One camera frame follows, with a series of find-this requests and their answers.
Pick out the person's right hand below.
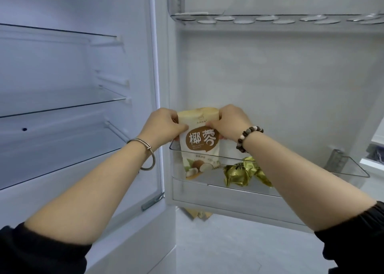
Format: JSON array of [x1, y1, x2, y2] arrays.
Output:
[[205, 104, 255, 144]]

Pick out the person's left hand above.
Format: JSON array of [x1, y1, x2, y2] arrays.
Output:
[[136, 107, 190, 152]]

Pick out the coconut snack pouch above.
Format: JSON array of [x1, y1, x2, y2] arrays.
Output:
[[177, 107, 222, 180]]

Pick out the white refrigerator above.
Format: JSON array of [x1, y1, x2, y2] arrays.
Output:
[[0, 0, 384, 274]]

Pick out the gold candies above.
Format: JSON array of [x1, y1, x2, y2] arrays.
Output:
[[244, 156, 274, 188], [223, 164, 252, 188]]

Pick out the person's right forearm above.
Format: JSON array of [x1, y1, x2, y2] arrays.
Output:
[[243, 130, 377, 232]]

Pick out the person's left forearm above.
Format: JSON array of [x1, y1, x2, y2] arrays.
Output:
[[24, 138, 155, 246]]

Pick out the person's black left sleeve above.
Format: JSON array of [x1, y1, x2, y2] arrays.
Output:
[[0, 222, 92, 274]]

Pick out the person's black sleeve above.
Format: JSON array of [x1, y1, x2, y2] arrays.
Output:
[[314, 201, 384, 274], [0, 222, 92, 274]]

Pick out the person's black right sleeve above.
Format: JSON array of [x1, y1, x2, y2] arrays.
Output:
[[314, 201, 384, 274]]

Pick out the silver bangle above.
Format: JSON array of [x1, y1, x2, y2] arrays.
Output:
[[126, 137, 156, 171]]

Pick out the brown eggs in door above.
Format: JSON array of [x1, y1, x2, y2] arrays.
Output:
[[166, 0, 384, 25]]

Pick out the white crisper drawer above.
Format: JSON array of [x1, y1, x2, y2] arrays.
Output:
[[0, 149, 162, 228]]

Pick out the brown white beaded bracelet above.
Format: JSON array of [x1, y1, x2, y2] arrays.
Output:
[[236, 125, 264, 154]]

